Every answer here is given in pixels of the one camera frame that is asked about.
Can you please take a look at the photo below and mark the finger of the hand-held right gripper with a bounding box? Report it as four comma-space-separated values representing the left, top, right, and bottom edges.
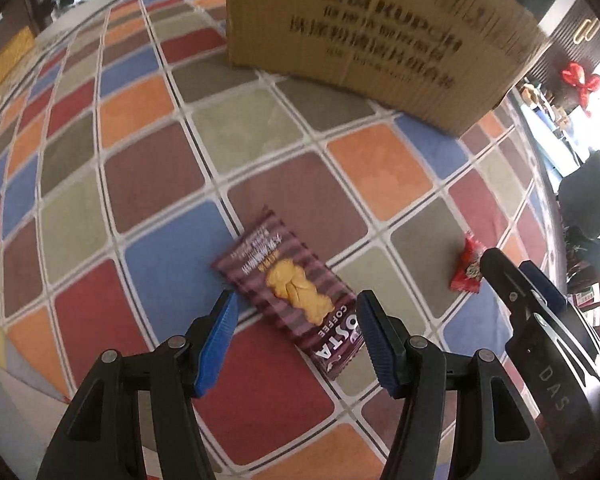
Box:
480, 247, 536, 321
519, 260, 600, 361

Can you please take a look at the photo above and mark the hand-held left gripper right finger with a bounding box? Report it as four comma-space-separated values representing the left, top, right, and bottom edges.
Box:
356, 290, 556, 480

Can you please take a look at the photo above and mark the red bow decoration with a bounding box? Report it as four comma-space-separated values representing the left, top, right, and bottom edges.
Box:
560, 61, 600, 104

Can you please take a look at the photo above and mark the colourful checkered table mat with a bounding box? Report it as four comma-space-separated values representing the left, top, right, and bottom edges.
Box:
0, 0, 571, 480

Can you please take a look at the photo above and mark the cardboard box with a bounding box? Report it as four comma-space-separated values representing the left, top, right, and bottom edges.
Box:
225, 0, 551, 138

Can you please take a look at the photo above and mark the dark armchair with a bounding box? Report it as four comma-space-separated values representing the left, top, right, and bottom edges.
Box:
557, 150, 600, 241

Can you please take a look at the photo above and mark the small red candy packet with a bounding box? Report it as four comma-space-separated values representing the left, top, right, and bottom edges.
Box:
450, 231, 487, 293

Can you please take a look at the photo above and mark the gold wall ornament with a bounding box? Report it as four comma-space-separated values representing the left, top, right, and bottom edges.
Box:
574, 19, 599, 45

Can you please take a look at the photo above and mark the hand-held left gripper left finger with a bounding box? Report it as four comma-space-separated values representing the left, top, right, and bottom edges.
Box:
35, 289, 240, 480

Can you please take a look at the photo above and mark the white low cabinet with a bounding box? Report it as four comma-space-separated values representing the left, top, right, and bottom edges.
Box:
521, 85, 588, 166

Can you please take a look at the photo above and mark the striped maroon biscuit packet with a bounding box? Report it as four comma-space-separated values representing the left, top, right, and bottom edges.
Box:
211, 205, 366, 381

